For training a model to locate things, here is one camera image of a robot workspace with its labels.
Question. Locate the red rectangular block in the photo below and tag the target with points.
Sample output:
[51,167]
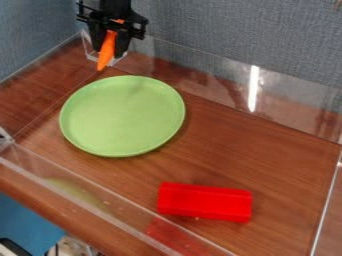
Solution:
[205,202]

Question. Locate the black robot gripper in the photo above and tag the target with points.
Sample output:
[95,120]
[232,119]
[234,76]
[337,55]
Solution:
[113,15]

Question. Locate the orange toy carrot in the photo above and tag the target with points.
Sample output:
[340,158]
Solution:
[107,50]

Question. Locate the green round plate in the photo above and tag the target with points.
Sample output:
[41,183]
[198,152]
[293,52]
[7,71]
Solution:
[122,116]

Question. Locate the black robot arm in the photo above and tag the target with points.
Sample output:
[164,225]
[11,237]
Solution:
[111,15]

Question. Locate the clear acrylic enclosure wall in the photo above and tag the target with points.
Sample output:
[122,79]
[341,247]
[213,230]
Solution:
[262,131]

